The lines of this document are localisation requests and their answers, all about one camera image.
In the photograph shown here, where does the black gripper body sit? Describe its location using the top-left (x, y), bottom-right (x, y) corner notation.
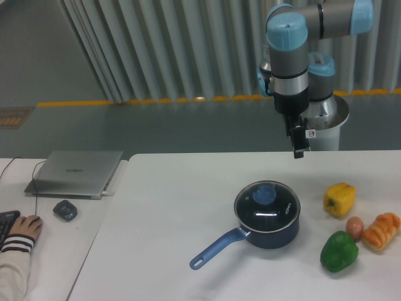
top-left (274, 89), bottom-right (309, 127)

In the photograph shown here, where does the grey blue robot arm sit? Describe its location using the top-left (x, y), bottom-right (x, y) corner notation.
top-left (257, 1), bottom-right (374, 159)

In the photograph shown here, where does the white sleeved forearm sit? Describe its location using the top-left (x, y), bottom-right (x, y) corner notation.
top-left (1, 235), bottom-right (35, 300)

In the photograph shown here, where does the glass lid blue knob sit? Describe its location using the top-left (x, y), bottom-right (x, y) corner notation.
top-left (234, 181), bottom-right (301, 233)

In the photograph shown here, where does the person's hand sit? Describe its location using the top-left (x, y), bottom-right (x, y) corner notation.
top-left (9, 215), bottom-right (43, 241)

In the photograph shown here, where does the yellow bell pepper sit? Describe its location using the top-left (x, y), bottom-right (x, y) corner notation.
top-left (323, 182), bottom-right (357, 218)

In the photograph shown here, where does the brown egg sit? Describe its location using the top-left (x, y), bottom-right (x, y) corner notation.
top-left (345, 216), bottom-right (364, 241)

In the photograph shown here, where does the green bell pepper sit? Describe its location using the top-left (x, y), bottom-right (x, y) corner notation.
top-left (320, 231), bottom-right (359, 273)

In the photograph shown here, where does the orange bread loaf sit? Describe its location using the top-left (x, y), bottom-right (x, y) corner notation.
top-left (362, 212), bottom-right (400, 252)

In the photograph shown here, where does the grey folding partition screen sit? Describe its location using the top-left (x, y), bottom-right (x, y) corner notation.
top-left (65, 1), bottom-right (400, 103)

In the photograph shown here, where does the silver closed laptop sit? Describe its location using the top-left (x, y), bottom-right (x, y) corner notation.
top-left (24, 150), bottom-right (123, 199)

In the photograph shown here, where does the dark grey small device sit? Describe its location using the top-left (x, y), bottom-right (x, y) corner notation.
top-left (53, 199), bottom-right (78, 222)

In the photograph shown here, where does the white side table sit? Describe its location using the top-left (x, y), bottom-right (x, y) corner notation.
top-left (1, 158), bottom-right (128, 300)

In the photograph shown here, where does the black keyboard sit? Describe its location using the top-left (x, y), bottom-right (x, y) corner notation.
top-left (0, 211), bottom-right (21, 247)

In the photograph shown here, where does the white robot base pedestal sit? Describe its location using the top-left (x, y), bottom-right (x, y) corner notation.
top-left (302, 94), bottom-right (350, 151)

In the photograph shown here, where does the blue saucepan with handle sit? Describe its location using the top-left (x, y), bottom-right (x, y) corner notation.
top-left (189, 180), bottom-right (301, 270)

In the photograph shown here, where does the black mouse cable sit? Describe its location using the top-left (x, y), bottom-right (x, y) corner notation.
top-left (0, 156), bottom-right (48, 218)

